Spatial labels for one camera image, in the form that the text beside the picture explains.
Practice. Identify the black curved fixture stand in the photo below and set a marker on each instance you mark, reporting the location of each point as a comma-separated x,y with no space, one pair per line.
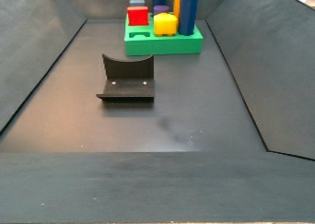
128,79

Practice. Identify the green shape sorter base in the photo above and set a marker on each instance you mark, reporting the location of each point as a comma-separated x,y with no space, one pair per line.
141,42

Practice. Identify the yellow pentagon block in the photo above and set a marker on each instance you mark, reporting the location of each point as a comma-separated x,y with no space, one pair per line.
164,24

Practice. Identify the red square block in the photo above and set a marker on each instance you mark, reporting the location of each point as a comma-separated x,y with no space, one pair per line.
137,15

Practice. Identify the purple cylinder block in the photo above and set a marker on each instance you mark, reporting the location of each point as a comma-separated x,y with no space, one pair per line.
160,9

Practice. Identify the light blue square block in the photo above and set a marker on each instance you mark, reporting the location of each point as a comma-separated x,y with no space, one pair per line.
136,2

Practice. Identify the dark blue hexagon block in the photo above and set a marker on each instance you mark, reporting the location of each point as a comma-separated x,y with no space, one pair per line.
188,11

